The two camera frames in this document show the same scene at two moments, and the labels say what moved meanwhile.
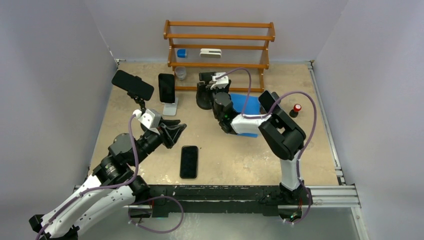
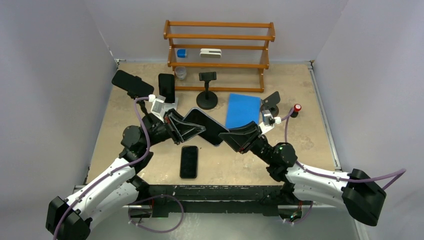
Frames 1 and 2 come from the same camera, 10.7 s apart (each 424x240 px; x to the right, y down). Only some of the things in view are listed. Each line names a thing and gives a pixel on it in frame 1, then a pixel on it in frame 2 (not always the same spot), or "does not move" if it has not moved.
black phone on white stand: (167, 87) does not move
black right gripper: (202, 88) → (241, 138)
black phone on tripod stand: (133, 84) does not move
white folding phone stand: (170, 109) does not move
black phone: (267, 100) → (213, 129)
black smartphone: (189, 162) does not move
